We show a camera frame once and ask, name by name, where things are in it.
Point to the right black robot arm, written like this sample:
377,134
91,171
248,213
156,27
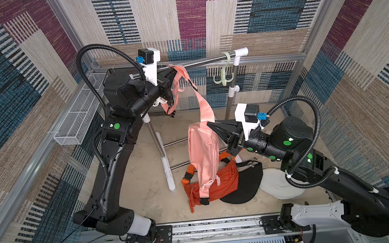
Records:
361,206

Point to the white metal garment rack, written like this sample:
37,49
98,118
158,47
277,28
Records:
236,55

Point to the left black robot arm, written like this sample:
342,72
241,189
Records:
126,101

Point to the white wire mesh basket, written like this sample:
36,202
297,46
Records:
78,119

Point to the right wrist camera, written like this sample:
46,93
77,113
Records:
251,118

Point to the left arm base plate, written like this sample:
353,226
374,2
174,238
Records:
159,234

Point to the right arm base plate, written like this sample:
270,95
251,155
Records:
276,224

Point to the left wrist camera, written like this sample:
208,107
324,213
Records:
149,65

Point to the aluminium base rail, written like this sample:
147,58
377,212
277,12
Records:
243,229

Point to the black crossbody bag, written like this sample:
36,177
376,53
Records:
250,177

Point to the orange crossbody bag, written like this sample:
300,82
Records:
225,183

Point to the pink crossbody bag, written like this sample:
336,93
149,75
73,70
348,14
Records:
203,142

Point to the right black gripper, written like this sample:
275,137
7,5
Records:
237,139

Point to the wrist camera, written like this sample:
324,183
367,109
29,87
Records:
251,118
149,65

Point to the cream white crossbody bag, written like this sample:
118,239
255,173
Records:
274,183

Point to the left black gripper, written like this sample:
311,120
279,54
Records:
164,87

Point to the right green plastic hook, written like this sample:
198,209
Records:
223,80

